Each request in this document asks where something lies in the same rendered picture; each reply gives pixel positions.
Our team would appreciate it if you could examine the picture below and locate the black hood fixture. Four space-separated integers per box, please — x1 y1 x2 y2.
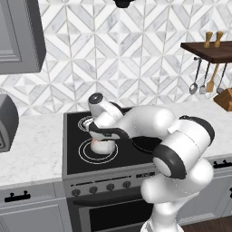
112 0 136 9

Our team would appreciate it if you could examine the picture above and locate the grey oven door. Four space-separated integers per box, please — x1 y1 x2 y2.
66 194 156 232

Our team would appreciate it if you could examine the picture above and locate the dark wooden shelf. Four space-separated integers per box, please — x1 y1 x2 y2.
180 41 232 64

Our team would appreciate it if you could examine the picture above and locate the black oven door handle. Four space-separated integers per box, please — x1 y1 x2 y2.
72 189 145 208

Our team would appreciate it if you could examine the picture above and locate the grey toaster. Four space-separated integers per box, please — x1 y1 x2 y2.
0 93 20 154

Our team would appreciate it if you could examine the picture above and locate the dark steel spoon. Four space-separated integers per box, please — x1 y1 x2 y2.
216 63 228 95

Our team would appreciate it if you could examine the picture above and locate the grey wall cupboard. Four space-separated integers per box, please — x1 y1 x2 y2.
0 0 47 75

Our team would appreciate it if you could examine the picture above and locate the grey cupboard door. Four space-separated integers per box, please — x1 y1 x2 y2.
177 175 232 225
0 204 63 232

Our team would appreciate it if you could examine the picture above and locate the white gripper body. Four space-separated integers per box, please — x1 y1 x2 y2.
90 139 119 156

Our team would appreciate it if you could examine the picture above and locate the steel ladle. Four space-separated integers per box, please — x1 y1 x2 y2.
188 56 202 96

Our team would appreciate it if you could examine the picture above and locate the black drawer handle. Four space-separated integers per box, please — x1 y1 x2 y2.
4 190 32 203
212 159 232 169

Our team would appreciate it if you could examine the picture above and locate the black pan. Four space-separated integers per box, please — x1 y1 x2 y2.
130 136 166 155

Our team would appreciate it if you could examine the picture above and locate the wooden spatula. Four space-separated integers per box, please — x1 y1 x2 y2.
206 63 220 94

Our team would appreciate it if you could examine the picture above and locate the black stove hob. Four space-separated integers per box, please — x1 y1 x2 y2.
62 107 167 180

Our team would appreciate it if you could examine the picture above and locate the wooden knife block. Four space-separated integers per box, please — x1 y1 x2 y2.
212 87 232 112

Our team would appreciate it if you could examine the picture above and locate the grey drawer front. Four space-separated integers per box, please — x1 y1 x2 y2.
0 181 58 210
208 155 232 179

